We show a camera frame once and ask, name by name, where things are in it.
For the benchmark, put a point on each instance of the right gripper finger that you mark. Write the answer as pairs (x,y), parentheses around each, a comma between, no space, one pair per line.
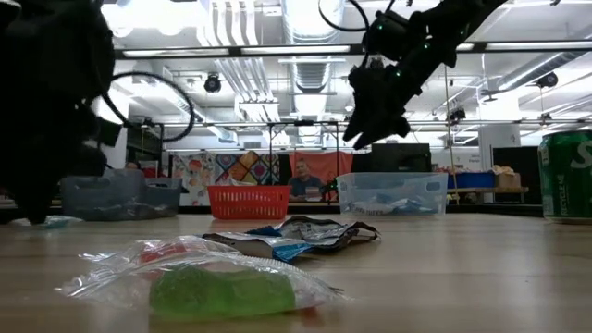
(365,122)
(388,129)

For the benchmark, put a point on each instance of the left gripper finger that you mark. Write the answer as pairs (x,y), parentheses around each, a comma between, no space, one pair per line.
(39,203)
(16,201)

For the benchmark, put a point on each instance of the teal gummy candy packet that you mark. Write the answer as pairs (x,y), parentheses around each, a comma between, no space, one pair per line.
(60,223)

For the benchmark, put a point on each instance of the brown zero sugar Hershey's bar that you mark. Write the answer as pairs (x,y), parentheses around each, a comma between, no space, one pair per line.
(310,231)

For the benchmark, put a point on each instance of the red plastic basket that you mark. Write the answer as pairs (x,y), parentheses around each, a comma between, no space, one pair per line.
(250,203)

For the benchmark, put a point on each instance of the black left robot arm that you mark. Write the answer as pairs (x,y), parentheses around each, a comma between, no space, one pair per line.
(46,37)

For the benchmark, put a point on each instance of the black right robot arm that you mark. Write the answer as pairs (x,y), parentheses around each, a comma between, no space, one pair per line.
(462,18)

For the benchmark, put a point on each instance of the red gummy candy packet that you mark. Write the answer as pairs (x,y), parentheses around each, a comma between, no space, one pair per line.
(162,252)

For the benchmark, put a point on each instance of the green gummy candy packet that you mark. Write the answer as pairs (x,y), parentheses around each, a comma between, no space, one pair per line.
(222,293)

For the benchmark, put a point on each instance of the orange cloth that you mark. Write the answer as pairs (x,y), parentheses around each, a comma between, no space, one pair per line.
(340,164)

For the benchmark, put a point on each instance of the clear plastic bin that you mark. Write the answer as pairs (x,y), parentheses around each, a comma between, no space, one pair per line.
(393,185)

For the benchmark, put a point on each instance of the thin hanging rod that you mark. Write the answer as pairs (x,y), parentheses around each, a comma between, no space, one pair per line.
(452,166)

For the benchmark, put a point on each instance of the person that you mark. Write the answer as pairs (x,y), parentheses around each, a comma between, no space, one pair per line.
(303,185)
(131,165)

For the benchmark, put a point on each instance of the grey plastic bin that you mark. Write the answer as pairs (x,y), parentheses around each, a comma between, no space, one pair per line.
(129,194)

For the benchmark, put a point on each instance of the blue storage bin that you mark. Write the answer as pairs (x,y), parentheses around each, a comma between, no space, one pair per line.
(472,180)

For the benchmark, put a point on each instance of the dark storage shelf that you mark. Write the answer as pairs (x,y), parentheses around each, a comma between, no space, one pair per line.
(143,148)

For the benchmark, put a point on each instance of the white pillar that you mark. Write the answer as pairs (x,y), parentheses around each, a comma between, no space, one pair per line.
(499,148)

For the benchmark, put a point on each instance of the wooden background table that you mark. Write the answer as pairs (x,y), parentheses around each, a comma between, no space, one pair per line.
(485,189)

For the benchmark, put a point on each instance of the colourful patchwork quilt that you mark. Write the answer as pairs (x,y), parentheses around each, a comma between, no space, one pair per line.
(245,168)

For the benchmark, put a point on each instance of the cardboard box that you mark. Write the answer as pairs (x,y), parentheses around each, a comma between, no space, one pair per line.
(509,180)

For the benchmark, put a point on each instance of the black panel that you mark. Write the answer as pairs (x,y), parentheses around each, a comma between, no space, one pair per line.
(527,166)

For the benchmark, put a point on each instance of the floral printed cloth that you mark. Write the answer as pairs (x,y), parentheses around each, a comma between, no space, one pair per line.
(194,173)

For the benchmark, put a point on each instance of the green soda can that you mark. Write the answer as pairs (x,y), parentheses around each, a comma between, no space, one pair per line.
(566,176)

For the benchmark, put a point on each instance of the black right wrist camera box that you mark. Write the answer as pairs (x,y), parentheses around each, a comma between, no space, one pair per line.
(388,34)

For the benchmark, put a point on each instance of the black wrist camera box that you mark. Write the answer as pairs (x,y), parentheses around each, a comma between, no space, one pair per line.
(110,133)
(388,34)

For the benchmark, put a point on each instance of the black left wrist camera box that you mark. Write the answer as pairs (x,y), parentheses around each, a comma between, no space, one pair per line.
(110,133)

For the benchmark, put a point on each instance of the black ceiling mounted camera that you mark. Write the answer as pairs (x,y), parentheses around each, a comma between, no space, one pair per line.
(213,84)
(548,79)
(457,115)

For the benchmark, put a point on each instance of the silver ceiling air duct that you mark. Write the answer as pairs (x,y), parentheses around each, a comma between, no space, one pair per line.
(312,51)

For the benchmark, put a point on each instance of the black metal rack frame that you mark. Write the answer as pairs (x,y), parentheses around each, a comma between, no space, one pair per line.
(270,139)

